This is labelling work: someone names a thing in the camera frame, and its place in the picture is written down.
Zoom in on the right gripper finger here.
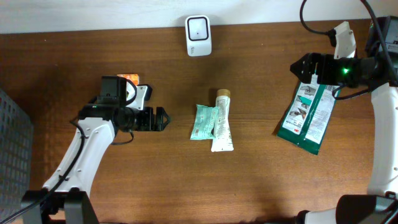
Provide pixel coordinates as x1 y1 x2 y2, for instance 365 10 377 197
290 53 319 68
290 67 315 83

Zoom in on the green white 3M bag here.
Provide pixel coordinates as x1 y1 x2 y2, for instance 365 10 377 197
277 81 337 155

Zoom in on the white tube gold cap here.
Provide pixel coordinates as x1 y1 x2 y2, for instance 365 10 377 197
211 89 234 152

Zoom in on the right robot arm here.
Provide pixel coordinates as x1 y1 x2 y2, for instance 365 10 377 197
290 16 397 223

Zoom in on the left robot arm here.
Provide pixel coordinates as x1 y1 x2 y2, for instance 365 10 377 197
19 76 171 223

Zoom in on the orange tissue pack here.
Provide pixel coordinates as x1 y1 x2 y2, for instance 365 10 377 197
117 73 139 85

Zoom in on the teal snack packet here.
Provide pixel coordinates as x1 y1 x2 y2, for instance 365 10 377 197
190 105 219 141

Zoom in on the grey plastic basket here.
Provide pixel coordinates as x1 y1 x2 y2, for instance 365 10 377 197
1 91 34 220

